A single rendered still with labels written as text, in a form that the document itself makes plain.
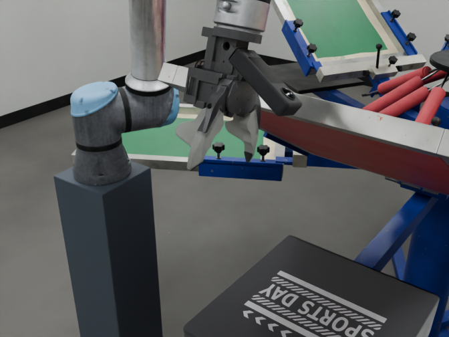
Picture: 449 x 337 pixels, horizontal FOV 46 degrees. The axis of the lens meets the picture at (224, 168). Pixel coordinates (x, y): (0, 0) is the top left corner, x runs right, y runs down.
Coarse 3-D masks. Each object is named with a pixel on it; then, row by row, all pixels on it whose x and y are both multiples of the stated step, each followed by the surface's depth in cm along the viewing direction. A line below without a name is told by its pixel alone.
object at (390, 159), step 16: (320, 128) 93; (352, 144) 101; (368, 144) 92; (384, 144) 85; (368, 160) 124; (384, 160) 111; (400, 160) 100; (416, 160) 91; (432, 160) 84; (400, 176) 136; (416, 176) 121; (432, 176) 108; (448, 176) 98; (448, 192) 135
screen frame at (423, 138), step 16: (160, 80) 104; (176, 80) 102; (304, 96) 88; (272, 112) 93; (304, 112) 87; (320, 112) 86; (336, 112) 84; (352, 112) 83; (368, 112) 81; (336, 128) 85; (352, 128) 82; (368, 128) 81; (384, 128) 80; (400, 128) 78; (416, 128) 77; (432, 128) 76; (400, 144) 78; (416, 144) 77; (432, 144) 76; (448, 144) 75; (448, 160) 78; (384, 176) 157
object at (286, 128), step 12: (264, 120) 113; (276, 120) 105; (288, 120) 97; (276, 132) 134; (288, 132) 122; (300, 132) 112; (312, 132) 104; (300, 144) 146; (312, 144) 133; (324, 144) 121; (336, 144) 112; (324, 156) 162; (336, 156) 145; (348, 156) 132; (372, 168) 144
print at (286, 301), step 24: (264, 288) 137; (288, 288) 137; (312, 288) 137; (240, 312) 129; (264, 312) 129; (288, 312) 129; (312, 312) 129; (336, 312) 129; (360, 312) 129; (288, 336) 122; (312, 336) 122; (336, 336) 122; (360, 336) 122
